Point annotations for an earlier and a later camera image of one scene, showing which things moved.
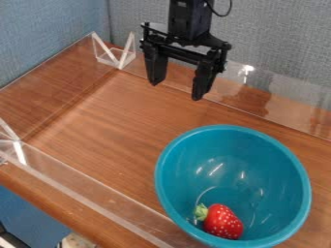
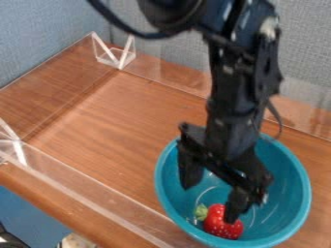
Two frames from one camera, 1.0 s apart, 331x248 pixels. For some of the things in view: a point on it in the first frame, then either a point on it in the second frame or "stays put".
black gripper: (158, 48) -> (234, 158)
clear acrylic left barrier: (52, 84) stays put
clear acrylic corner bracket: (113, 56) stays put
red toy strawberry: (220, 220) stays put
